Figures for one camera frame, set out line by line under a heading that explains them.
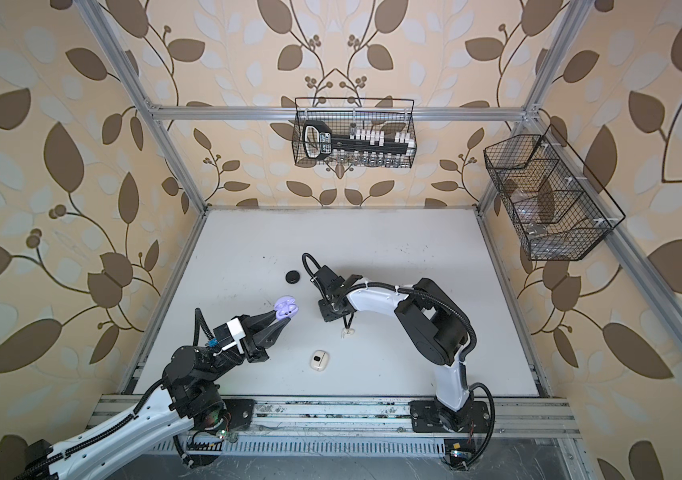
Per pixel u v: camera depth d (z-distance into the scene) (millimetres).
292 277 992
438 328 493
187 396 576
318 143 845
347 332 879
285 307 609
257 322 597
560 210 726
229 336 516
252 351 571
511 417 757
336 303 680
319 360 820
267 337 586
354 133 812
